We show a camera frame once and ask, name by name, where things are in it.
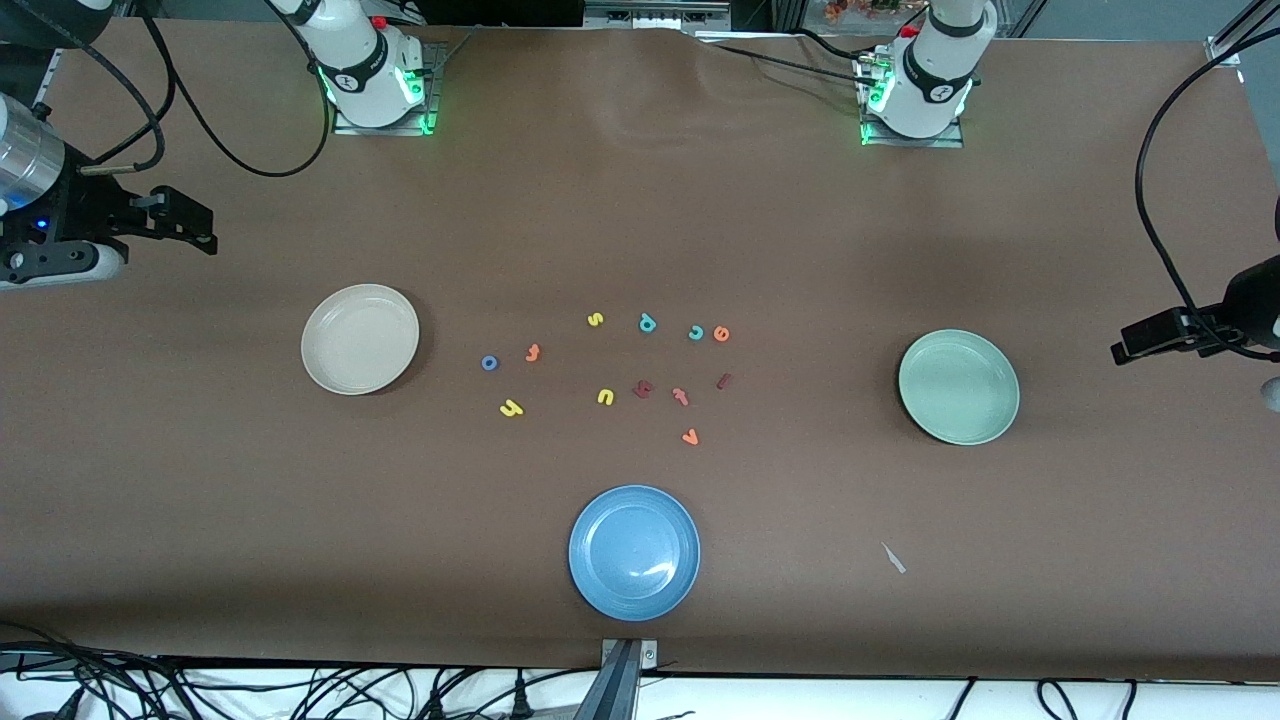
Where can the brown paper table cover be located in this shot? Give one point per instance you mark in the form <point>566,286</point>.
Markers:
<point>200,520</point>

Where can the white paper scrap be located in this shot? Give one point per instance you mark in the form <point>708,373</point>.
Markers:
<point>893,558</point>

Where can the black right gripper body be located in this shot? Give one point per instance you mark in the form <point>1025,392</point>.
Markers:
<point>82,212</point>

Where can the blue round plate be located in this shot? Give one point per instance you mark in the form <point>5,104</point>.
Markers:
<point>630,550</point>

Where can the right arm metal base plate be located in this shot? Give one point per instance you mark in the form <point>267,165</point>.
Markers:
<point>437,75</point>

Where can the beige round plate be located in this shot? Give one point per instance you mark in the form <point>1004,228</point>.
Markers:
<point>345,350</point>

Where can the aluminium frame bar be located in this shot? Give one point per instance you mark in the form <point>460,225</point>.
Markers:
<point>1225,48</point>

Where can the green round plate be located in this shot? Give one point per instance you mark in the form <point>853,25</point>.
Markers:
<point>960,395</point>

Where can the white power strip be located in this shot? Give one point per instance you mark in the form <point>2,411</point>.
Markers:
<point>650,17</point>

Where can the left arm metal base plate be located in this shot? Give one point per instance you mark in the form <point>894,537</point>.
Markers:
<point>940,142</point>

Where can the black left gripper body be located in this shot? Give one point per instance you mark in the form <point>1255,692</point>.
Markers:
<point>1253,299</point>

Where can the grey metal camera bracket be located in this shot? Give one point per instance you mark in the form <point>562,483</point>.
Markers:
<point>625,690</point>

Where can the yellow foam letter h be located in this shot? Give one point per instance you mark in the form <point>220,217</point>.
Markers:
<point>511,409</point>

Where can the orange flower decoration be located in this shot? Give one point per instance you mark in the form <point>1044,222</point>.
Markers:
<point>860,8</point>

